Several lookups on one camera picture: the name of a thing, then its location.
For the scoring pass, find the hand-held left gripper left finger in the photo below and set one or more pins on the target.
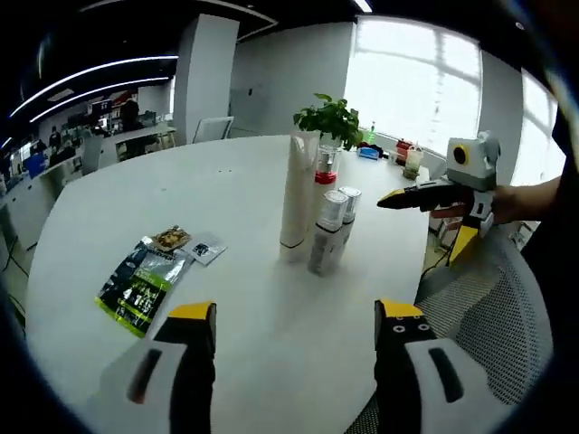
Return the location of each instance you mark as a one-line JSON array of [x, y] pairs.
[[149, 384]]

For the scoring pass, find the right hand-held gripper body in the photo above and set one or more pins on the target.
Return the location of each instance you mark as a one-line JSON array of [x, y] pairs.
[[479, 174]]

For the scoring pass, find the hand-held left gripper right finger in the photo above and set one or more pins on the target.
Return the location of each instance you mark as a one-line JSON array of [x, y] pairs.
[[425, 389]]

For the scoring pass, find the skincare bottle red square label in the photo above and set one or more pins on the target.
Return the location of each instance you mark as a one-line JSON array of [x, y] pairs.
[[353, 203]]

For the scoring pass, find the green black foil sachet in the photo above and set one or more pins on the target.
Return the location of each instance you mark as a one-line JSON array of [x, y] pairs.
[[140, 289]]

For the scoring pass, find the white skincare bottle red collar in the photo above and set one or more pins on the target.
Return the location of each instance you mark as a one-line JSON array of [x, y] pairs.
[[328, 167]]

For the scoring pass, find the large white skincare tube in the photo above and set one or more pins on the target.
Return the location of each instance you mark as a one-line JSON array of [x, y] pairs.
[[296, 203]]

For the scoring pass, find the white sachet blue label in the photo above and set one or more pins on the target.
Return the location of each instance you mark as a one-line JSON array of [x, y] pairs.
[[205, 248]]

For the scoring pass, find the clear jar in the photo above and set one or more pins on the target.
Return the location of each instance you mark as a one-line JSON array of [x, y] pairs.
[[413, 163]]

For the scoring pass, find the green spray bottle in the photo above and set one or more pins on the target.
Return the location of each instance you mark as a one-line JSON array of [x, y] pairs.
[[372, 133]]

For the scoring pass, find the person's right hand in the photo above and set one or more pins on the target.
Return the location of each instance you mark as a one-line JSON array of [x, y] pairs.
[[506, 203]]

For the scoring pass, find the red box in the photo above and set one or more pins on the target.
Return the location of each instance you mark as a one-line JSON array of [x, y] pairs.
[[405, 147]]

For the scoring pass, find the blue packet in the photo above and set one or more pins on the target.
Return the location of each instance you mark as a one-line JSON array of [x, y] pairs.
[[370, 153]]

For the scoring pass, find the grey mesh office chair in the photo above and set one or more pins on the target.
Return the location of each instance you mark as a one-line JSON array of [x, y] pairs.
[[497, 316]]

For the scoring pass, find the bright window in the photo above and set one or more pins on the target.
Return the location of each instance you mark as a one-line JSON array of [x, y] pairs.
[[407, 81]]

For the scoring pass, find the potted green plant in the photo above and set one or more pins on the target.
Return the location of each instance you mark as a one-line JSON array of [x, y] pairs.
[[330, 119]]

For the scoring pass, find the gold foil sachet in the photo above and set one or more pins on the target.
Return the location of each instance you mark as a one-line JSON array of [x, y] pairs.
[[172, 237]]

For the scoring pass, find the straight ceiling light bar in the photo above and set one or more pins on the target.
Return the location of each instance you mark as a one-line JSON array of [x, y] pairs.
[[363, 4]]

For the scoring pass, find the white counter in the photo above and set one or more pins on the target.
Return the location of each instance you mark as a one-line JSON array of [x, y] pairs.
[[31, 199]]

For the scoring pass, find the white chair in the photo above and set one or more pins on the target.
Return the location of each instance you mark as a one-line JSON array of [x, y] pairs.
[[213, 130]]

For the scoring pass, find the white office desk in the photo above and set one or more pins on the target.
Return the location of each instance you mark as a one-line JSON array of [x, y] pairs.
[[145, 140]]

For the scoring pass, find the blue screen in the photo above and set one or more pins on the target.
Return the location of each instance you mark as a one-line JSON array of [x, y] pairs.
[[37, 165]]

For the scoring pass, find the curved ceiling light strip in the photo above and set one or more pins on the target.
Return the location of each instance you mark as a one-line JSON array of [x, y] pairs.
[[99, 90], [90, 72]]

